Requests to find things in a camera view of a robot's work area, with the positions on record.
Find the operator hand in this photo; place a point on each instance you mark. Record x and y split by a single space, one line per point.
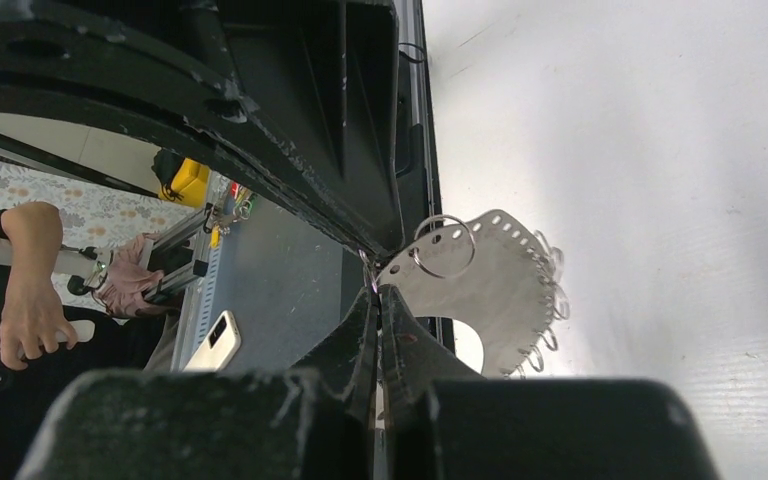
32 321

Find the aluminium rail frame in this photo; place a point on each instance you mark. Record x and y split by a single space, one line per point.
181 254

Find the white smartphone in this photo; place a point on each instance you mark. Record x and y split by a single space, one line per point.
219 347

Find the yellow box with black bag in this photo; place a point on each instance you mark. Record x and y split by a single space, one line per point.
182 180

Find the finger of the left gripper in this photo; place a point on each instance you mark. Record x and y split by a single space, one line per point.
295 99

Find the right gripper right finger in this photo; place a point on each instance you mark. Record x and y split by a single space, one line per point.
445 421

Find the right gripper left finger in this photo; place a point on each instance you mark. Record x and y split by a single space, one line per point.
311 421

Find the operator forearm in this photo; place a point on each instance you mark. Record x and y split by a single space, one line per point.
35 232

